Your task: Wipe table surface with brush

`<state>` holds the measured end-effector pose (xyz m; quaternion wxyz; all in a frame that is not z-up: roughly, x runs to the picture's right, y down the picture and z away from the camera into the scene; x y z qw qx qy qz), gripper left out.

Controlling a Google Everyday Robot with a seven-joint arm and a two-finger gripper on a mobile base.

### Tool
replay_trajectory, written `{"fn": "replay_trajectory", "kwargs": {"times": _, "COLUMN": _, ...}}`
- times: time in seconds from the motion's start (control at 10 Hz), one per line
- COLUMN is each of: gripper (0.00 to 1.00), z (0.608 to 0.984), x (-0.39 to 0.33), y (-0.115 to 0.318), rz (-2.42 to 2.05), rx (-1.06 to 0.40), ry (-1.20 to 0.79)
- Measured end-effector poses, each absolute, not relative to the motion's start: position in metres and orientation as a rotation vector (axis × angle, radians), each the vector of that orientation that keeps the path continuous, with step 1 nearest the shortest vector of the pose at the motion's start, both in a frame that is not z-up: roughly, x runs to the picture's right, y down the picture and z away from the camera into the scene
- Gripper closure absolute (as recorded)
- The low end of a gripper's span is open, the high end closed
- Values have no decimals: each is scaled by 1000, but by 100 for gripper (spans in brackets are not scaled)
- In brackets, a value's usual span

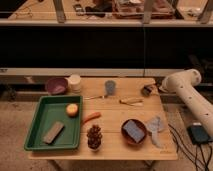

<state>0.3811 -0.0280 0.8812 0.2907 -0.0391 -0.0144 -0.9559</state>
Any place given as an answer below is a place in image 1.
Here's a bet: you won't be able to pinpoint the crumpled blue grey cloth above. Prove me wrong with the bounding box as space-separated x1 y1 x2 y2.
145 116 164 148

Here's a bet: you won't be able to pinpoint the purple bowl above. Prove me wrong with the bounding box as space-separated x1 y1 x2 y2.
45 78 68 95

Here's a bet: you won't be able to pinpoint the grey blue cup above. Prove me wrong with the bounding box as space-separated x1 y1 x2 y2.
105 80 116 95

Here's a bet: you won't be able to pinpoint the grey sponge block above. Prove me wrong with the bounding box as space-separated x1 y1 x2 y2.
43 121 64 144

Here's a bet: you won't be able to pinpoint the brown pine cone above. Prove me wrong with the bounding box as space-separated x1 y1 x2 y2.
87 125 102 150

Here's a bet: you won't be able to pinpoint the brown wooden bowl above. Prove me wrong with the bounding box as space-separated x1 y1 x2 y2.
121 119 147 146

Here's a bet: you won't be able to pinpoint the wooden handled brush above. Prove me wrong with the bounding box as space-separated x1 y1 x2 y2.
119 97 143 106

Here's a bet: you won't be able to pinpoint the yellow apple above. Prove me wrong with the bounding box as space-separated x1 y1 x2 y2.
66 103 78 117

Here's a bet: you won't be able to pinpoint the black floor cables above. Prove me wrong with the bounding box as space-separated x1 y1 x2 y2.
167 123 213 171

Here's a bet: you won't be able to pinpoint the wooden folding table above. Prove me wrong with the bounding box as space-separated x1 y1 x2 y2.
28 78 177 162

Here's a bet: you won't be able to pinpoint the blue grey sponge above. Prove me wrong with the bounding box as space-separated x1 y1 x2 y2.
123 120 145 143

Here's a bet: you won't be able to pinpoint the white cup stack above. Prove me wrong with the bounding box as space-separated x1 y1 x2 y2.
68 74 81 92

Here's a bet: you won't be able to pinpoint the cluttered background shelf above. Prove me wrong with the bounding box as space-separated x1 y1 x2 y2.
0 0 213 27

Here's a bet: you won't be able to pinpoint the black power adapter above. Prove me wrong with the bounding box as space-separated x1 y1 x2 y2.
187 125 213 145

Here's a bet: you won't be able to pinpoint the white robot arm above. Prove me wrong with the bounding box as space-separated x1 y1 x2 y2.
160 69 213 138

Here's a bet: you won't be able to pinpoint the green plastic tray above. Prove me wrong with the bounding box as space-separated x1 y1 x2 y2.
24 95 83 151

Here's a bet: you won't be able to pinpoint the orange carrot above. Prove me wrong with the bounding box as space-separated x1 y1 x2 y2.
82 112 101 125

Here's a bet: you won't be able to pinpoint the small metal spoon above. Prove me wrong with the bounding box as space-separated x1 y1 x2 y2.
83 95 108 100

